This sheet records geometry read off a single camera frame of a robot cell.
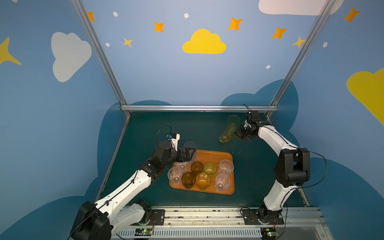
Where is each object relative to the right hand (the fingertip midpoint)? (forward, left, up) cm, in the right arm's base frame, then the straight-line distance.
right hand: (237, 132), depth 94 cm
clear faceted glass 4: (-28, +9, -12) cm, 32 cm away
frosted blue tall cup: (-10, +29, -1) cm, 31 cm away
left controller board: (-55, +49, -11) cm, 74 cm away
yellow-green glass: (+12, +1, +1) cm, 12 cm away
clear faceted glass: (-20, +34, -11) cm, 41 cm away
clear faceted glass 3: (-20, +7, -9) cm, 23 cm away
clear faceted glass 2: (-26, +38, -11) cm, 47 cm away
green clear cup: (-21, +17, -9) cm, 29 cm away
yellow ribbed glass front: (+2, +5, -4) cm, 6 cm away
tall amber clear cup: (-28, +21, -12) cm, 37 cm away
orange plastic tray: (-11, +20, -13) cm, 26 cm away
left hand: (-19, +28, +7) cm, 35 cm away
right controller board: (-52, -11, -13) cm, 54 cm away
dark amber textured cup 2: (-21, +25, -11) cm, 34 cm away
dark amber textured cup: (-29, +29, -7) cm, 42 cm away
